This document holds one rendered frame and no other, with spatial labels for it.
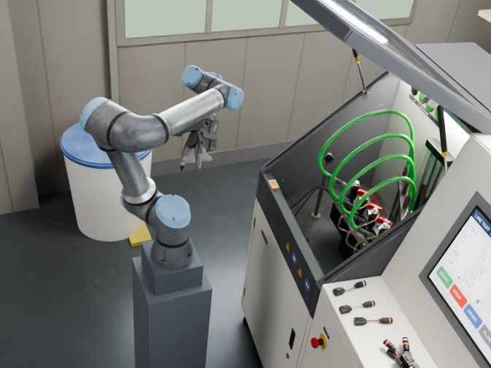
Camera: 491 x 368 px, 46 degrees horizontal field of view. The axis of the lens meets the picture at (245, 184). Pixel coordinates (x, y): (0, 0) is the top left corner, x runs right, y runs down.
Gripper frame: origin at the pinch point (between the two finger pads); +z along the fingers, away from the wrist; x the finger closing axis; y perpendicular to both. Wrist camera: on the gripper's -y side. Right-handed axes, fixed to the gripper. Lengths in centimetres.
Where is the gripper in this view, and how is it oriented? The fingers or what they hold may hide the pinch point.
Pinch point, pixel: (188, 169)
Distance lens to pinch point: 202.1
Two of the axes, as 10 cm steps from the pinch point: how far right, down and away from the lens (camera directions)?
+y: 8.4, 2.3, 4.9
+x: -5.0, 0.1, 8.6
